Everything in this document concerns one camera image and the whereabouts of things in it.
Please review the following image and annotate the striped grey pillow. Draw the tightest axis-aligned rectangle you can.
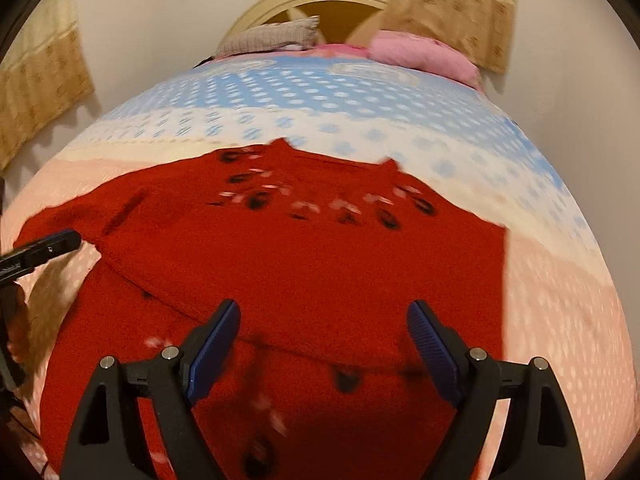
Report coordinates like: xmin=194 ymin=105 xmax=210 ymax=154
xmin=215 ymin=16 xmax=321 ymax=57

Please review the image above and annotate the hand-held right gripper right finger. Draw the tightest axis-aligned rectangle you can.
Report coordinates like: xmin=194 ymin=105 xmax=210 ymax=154
xmin=406 ymin=300 xmax=586 ymax=480

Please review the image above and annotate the pink floral cloth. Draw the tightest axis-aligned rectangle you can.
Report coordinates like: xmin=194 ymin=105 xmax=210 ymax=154
xmin=285 ymin=42 xmax=373 ymax=62

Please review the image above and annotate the cream wooden headboard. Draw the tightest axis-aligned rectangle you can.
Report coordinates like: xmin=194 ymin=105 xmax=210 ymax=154
xmin=225 ymin=0 xmax=401 ymax=56

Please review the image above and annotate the person's left hand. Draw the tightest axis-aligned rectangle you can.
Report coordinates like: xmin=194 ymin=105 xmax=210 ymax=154
xmin=12 ymin=282 xmax=32 ymax=361

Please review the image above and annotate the beige patterned curtain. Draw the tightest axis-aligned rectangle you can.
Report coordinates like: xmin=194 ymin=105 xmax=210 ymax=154
xmin=285 ymin=0 xmax=521 ymax=77
xmin=0 ymin=0 xmax=97 ymax=171

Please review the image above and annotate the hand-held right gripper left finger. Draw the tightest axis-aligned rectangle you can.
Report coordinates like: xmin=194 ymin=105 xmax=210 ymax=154
xmin=59 ymin=299 xmax=242 ymax=480

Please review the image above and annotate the red knitted sweater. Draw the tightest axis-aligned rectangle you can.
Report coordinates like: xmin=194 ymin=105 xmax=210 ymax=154
xmin=12 ymin=139 xmax=510 ymax=480

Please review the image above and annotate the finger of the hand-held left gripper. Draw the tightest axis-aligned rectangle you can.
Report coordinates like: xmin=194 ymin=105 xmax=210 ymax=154
xmin=0 ymin=230 xmax=82 ymax=283

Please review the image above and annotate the pink pillow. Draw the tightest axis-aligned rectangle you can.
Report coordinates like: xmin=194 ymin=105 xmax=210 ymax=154
xmin=369 ymin=30 xmax=483 ymax=88

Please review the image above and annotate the dotted pastel bedspread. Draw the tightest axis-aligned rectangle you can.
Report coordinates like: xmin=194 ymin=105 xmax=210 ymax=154
xmin=0 ymin=52 xmax=630 ymax=480

